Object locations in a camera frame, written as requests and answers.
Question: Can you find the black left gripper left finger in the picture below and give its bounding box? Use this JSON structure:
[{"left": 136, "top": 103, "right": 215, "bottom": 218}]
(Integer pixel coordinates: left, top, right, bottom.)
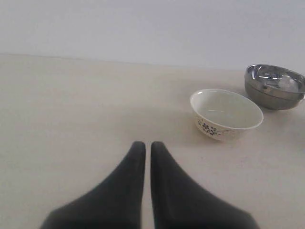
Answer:
[{"left": 41, "top": 141, "right": 146, "bottom": 229}]

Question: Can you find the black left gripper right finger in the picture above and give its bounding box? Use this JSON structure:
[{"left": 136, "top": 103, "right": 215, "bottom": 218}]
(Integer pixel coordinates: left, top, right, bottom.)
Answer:
[{"left": 151, "top": 142, "right": 259, "bottom": 229}]

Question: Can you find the lower stainless steel bowl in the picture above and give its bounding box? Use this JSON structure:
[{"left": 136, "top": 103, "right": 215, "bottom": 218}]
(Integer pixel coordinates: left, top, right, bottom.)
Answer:
[{"left": 244, "top": 64, "right": 305, "bottom": 110}]

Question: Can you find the white floral ceramic bowl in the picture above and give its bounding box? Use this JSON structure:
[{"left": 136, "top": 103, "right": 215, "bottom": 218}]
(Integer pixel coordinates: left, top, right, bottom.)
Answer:
[{"left": 190, "top": 89, "right": 264, "bottom": 141}]

